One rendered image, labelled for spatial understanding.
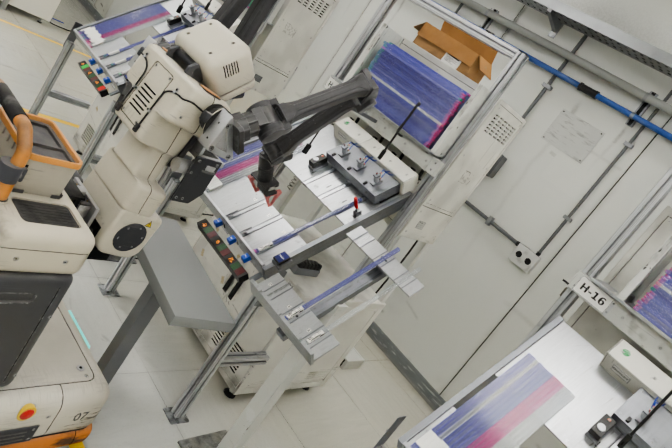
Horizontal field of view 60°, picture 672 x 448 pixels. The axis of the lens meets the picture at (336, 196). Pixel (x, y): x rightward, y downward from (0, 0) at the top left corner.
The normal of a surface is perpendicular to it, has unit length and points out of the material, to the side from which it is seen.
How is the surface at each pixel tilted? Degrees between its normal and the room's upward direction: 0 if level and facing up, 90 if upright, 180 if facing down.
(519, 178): 90
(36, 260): 90
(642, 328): 90
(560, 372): 45
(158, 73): 82
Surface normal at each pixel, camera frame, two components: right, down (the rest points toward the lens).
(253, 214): 0.02, -0.72
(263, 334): -0.58, -0.19
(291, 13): 0.59, 0.57
